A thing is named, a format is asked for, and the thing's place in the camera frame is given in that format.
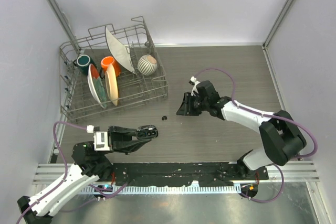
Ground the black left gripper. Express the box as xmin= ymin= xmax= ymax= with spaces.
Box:
xmin=97 ymin=124 xmax=152 ymax=156

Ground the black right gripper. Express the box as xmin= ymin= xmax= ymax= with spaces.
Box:
xmin=176 ymin=92 xmax=209 ymax=116

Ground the black plastic-wrapped earbud case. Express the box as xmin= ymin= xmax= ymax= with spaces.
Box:
xmin=136 ymin=125 xmax=159 ymax=139

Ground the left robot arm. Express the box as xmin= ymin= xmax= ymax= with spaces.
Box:
xmin=17 ymin=125 xmax=158 ymax=223

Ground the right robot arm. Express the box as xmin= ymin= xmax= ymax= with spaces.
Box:
xmin=176 ymin=80 xmax=307 ymax=179

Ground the striped grey white bowl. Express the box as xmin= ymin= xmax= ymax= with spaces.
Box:
xmin=138 ymin=55 xmax=158 ymax=76

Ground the beige plate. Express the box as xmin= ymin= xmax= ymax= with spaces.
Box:
xmin=105 ymin=65 xmax=119 ymax=106

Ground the red teal floral plate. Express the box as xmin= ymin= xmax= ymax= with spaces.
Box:
xmin=87 ymin=63 xmax=107 ymax=109

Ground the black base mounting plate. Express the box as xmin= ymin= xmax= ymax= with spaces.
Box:
xmin=108 ymin=162 xmax=269 ymax=187

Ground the orange mug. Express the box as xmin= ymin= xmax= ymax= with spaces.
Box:
xmin=99 ymin=56 xmax=121 ymax=78

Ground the teal mug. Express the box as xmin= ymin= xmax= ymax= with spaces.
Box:
xmin=72 ymin=54 xmax=97 ymax=76

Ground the white square plate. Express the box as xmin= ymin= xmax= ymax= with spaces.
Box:
xmin=105 ymin=26 xmax=136 ymax=74

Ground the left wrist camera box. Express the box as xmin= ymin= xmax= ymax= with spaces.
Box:
xmin=86 ymin=125 xmax=110 ymax=151

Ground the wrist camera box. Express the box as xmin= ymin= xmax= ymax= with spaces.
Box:
xmin=86 ymin=125 xmax=110 ymax=151
xmin=189 ymin=76 xmax=200 ymax=97

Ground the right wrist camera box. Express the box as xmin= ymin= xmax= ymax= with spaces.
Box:
xmin=189 ymin=76 xmax=200 ymax=97

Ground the grey wire dish rack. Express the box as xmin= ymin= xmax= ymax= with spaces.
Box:
xmin=59 ymin=16 xmax=168 ymax=122

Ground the white slotted cable duct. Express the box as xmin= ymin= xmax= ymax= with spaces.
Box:
xmin=78 ymin=183 xmax=242 ymax=195

